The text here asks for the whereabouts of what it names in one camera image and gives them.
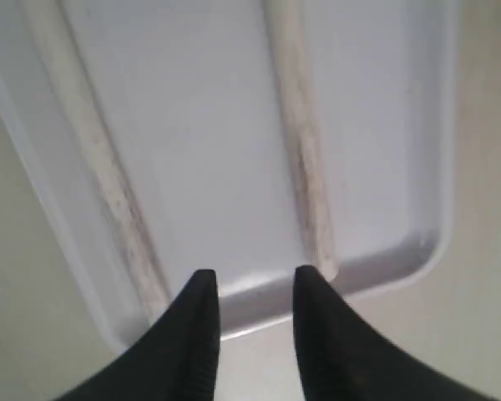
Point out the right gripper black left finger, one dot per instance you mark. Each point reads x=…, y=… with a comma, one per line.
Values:
x=176, y=359

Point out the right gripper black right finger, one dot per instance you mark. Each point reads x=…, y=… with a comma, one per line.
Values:
x=342, y=357

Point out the white drumstick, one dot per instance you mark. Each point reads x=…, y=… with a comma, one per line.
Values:
x=287, y=37
x=96, y=158

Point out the white plastic tray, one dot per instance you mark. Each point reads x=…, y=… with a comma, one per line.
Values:
x=187, y=92

